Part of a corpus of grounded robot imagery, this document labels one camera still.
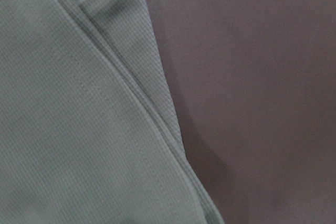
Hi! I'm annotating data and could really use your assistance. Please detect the olive green long-sleeve shirt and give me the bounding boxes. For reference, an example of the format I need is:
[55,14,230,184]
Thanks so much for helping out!
[1,0,223,223]

